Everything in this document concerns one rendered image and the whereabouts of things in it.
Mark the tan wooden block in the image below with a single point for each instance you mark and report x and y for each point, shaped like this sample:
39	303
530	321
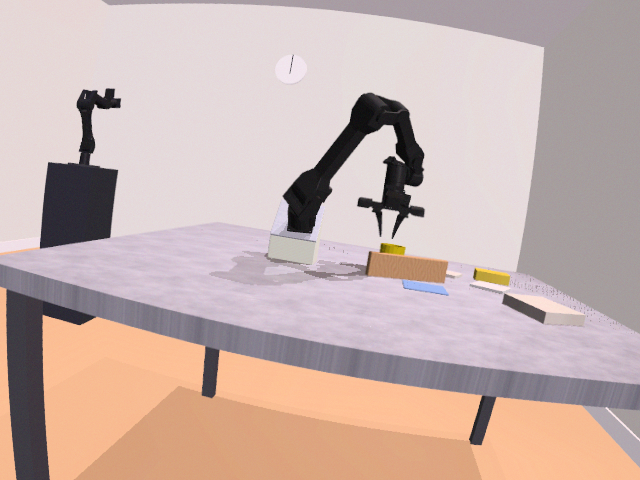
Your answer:
406	267

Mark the yellow rectangular block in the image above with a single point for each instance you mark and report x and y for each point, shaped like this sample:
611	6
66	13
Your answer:
491	276

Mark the yellow cup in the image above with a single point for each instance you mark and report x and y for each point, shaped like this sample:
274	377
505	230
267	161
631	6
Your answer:
392	249

